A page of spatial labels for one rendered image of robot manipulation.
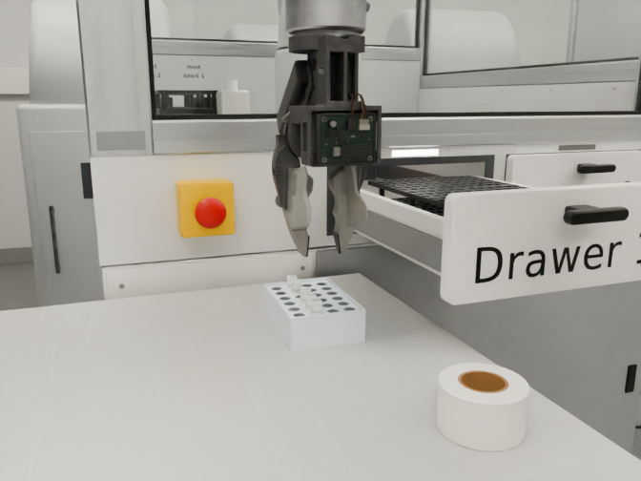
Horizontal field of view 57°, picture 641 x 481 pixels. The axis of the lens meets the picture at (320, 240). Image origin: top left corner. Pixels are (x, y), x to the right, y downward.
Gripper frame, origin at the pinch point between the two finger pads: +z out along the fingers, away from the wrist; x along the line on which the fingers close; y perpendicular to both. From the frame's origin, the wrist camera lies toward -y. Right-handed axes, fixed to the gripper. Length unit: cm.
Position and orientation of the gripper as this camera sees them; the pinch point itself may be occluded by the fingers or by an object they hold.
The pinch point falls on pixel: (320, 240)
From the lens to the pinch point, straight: 61.8
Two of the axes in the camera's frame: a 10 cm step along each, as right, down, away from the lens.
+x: 9.5, -0.8, 3.1
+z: 0.1, 9.7, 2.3
